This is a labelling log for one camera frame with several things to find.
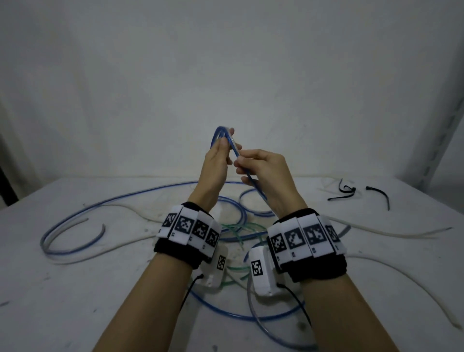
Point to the person's right hand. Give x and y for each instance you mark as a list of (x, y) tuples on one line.
[(275, 177)]

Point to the person's left hand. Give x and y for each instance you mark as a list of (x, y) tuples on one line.
[(214, 170)]

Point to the white zip tie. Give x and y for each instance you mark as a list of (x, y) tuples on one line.
[(326, 190)]

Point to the curled black cable tie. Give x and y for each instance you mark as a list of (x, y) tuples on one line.
[(342, 186)]

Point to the long black cable tie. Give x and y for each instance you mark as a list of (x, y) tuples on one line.
[(380, 191)]

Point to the person's right forearm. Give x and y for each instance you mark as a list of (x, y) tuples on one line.
[(344, 319)]

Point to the person's left forearm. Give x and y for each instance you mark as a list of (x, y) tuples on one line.
[(145, 312)]

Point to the left black marker wristband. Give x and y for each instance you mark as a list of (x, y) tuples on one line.
[(185, 232)]

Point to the black marker wristband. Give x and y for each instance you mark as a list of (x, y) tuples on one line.
[(308, 243), (185, 232)]

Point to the right black marker wristband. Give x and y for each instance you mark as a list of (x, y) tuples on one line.
[(308, 243)]

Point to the white perforated shelf upright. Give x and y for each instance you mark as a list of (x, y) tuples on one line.
[(438, 145)]

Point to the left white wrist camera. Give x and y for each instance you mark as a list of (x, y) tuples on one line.
[(215, 268)]

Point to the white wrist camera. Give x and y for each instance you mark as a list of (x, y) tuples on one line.
[(262, 275), (215, 268)]

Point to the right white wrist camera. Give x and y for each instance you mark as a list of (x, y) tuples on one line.
[(262, 275)]

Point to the black metal frame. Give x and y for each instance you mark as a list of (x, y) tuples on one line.
[(7, 185)]

